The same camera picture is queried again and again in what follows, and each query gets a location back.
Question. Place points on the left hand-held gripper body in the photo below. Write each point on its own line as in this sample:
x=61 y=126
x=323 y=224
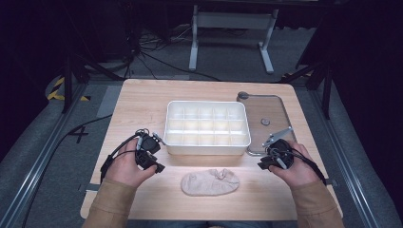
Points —
x=148 y=144

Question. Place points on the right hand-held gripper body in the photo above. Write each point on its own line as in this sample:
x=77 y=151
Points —
x=280 y=152

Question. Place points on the beige sock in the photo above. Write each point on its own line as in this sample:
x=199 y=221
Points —
x=209 y=183

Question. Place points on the white divided storage box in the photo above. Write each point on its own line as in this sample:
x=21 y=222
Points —
x=206 y=126

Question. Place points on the person's right hand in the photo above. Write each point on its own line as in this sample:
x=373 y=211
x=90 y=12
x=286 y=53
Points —
x=297 y=172

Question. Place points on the person's left hand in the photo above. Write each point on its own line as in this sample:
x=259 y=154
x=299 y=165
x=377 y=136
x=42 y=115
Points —
x=125 y=167

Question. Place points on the clear box lid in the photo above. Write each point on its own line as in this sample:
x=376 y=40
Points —
x=267 y=110

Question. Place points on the grey tape strip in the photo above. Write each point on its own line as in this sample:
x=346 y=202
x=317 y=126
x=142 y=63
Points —
x=331 y=182
x=92 y=187

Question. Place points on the black tripod stand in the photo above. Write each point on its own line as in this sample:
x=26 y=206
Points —
x=326 y=91
x=67 y=85

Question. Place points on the yellow black floor tape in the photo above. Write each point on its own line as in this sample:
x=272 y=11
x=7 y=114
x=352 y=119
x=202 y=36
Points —
x=54 y=94

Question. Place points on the white metal stand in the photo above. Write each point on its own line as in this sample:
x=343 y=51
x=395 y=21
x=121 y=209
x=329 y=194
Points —
x=233 y=20

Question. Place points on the aluminium floor rail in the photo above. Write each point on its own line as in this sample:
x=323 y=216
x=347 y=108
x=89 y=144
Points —
x=34 y=167
x=345 y=152

